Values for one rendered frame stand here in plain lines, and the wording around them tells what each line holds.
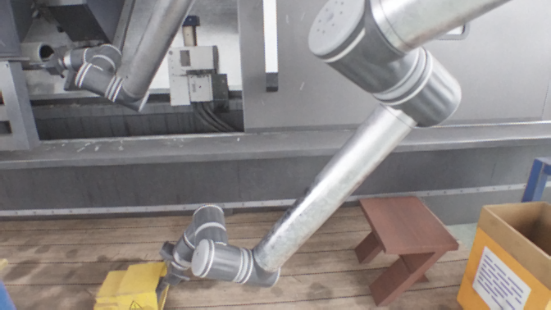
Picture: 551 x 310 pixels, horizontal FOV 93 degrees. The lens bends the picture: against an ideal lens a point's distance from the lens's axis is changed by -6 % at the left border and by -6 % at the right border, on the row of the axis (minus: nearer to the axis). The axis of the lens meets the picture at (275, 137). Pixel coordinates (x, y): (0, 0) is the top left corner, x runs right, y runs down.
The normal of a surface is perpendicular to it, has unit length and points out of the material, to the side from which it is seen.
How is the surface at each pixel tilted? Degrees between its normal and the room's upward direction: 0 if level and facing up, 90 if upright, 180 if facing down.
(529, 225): 90
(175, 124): 90
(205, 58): 88
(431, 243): 0
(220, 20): 45
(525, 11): 87
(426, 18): 122
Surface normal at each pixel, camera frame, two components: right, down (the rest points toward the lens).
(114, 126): 0.06, 0.33
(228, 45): 0.03, -0.44
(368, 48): -0.40, 0.75
